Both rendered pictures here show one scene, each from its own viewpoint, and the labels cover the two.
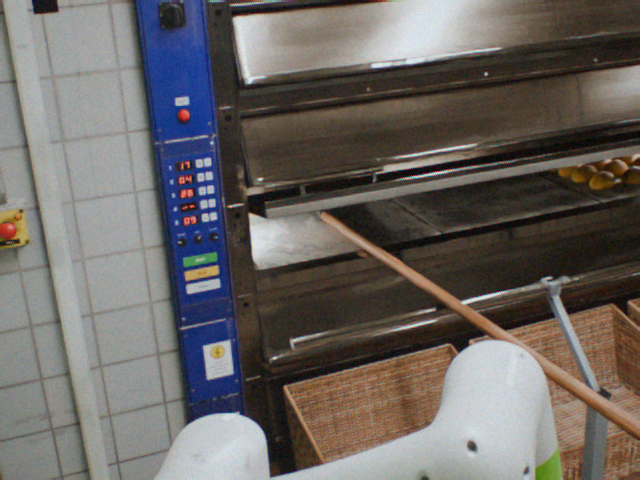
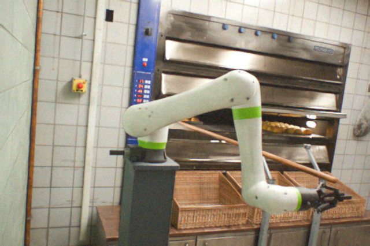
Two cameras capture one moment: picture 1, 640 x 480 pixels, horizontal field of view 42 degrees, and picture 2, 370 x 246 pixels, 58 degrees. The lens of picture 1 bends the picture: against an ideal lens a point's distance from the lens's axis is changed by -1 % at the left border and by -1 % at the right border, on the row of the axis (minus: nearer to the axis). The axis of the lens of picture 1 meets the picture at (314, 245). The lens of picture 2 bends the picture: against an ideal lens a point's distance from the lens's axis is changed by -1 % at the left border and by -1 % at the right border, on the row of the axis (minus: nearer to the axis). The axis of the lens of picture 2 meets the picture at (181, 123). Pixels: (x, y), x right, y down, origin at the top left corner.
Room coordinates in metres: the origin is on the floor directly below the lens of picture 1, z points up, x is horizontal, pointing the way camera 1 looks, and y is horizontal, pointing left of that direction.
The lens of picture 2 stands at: (-0.49, 0.09, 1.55)
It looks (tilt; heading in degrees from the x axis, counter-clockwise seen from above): 7 degrees down; 357
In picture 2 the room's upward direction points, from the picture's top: 6 degrees clockwise
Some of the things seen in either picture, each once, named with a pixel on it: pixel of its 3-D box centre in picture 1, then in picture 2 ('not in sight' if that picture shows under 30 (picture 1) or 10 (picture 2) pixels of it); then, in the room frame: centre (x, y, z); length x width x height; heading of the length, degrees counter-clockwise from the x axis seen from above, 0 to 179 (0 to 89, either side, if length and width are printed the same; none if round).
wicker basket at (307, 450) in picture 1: (407, 443); (200, 196); (1.97, -0.22, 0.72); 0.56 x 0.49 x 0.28; 111
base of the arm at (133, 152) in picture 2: not in sight; (139, 152); (0.96, 0.20, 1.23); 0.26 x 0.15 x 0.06; 110
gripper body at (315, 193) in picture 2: not in sight; (313, 198); (0.77, -0.52, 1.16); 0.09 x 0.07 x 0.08; 110
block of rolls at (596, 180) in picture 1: (598, 154); (277, 126); (3.02, -1.08, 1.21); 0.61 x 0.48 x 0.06; 19
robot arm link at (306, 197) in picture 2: not in sight; (298, 198); (0.75, -0.45, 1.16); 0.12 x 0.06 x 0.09; 20
